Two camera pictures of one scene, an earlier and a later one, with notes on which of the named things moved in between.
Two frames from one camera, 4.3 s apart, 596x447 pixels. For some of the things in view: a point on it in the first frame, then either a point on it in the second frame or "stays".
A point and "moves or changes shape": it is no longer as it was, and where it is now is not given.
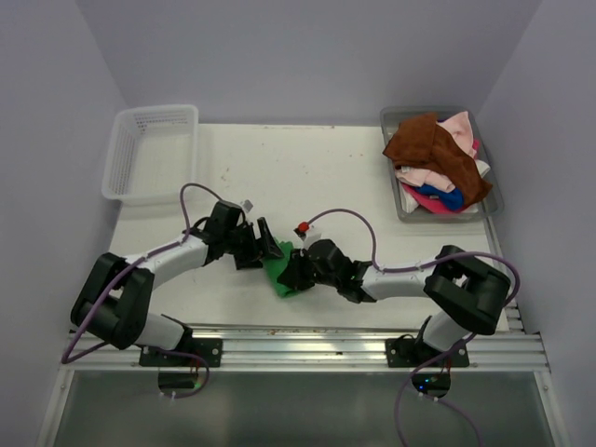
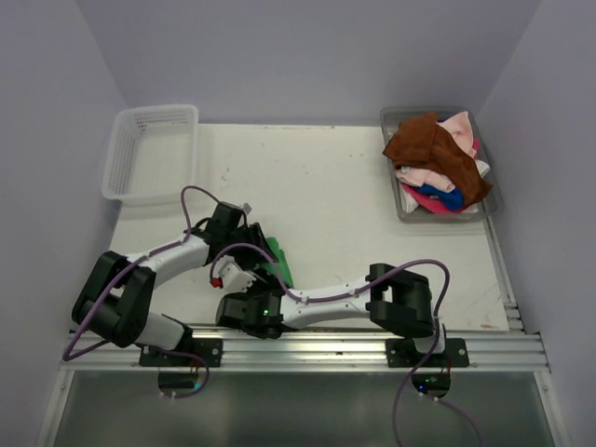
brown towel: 419,142 stays
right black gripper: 293,274 → 244,295
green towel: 274,266 moves or changes shape
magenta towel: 429,204 stays
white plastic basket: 151,155 stays
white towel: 409,205 stays
